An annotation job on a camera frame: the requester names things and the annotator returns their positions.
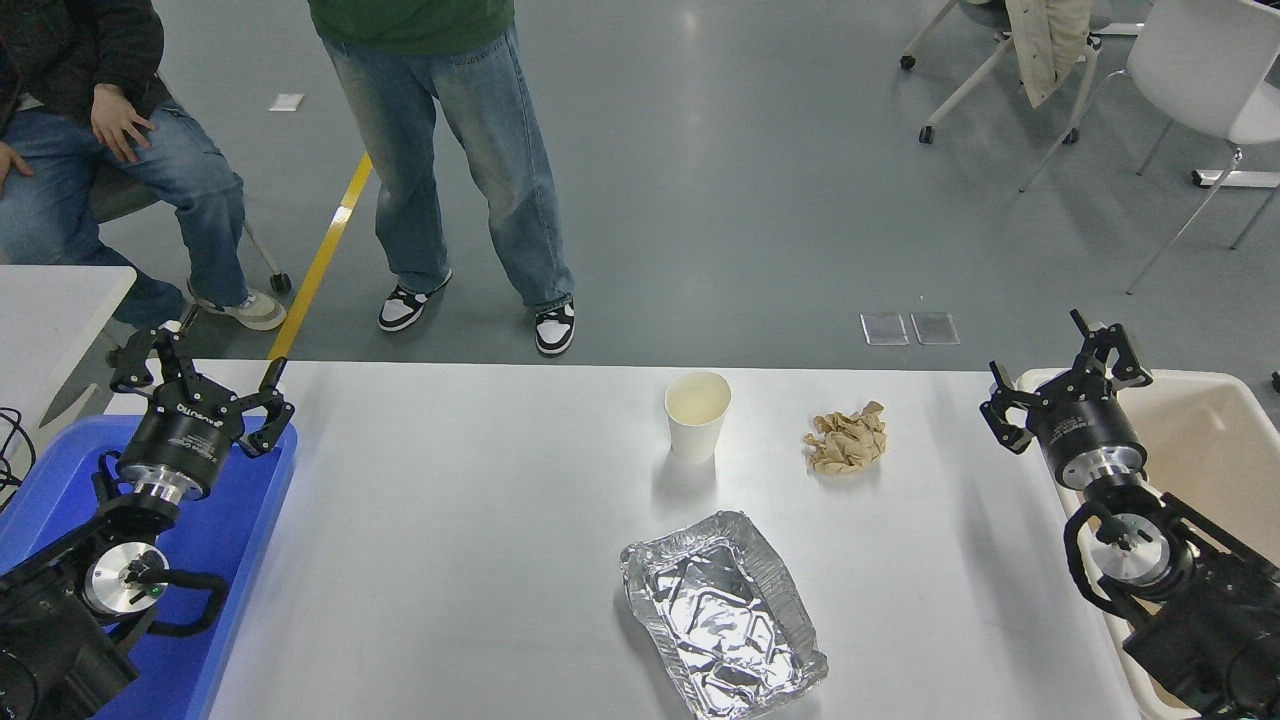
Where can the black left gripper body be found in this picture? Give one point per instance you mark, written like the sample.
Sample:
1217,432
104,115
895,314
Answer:
185,445

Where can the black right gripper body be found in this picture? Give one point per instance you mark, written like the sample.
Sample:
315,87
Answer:
1085,425

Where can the tan paper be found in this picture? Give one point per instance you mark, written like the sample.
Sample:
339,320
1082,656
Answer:
845,440

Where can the white paper cup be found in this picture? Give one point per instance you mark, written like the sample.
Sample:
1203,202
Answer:
696,420

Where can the silver foil tray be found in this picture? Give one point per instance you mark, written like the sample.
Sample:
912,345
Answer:
720,620

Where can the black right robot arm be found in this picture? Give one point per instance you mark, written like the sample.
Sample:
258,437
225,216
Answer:
1190,610

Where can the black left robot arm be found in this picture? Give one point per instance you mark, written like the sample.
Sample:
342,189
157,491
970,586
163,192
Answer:
50,640

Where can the seated person's left hand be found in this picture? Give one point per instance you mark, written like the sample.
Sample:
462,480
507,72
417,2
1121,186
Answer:
118,120

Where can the seated person's right hand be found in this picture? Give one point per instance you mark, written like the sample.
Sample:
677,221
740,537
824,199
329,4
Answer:
10,160

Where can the blue plastic tray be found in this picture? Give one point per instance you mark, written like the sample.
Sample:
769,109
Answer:
230,540

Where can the clear floor plate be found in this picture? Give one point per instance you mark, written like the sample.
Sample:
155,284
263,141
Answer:
935,328
884,329

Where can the large pale bin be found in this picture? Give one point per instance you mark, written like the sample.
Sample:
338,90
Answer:
1210,440

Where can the white side table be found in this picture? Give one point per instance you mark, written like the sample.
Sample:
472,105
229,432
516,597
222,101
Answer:
50,320

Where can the grey office chair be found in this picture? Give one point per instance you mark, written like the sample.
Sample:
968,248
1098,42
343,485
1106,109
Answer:
120,195

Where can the seated person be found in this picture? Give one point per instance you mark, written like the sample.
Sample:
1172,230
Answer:
150,170

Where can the white furniture base bar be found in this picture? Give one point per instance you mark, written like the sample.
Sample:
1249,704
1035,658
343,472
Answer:
1235,178

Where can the white paper scrap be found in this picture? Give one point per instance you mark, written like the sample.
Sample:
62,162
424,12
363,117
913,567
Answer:
286,101

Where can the white plastic chair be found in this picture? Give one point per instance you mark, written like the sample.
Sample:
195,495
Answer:
1210,70

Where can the white rolling chair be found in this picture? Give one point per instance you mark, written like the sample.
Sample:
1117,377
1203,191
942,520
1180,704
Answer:
965,85

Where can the beige coat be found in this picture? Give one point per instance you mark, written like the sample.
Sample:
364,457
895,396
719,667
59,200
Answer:
1045,45

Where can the standing person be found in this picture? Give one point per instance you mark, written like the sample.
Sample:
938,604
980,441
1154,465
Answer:
480,120

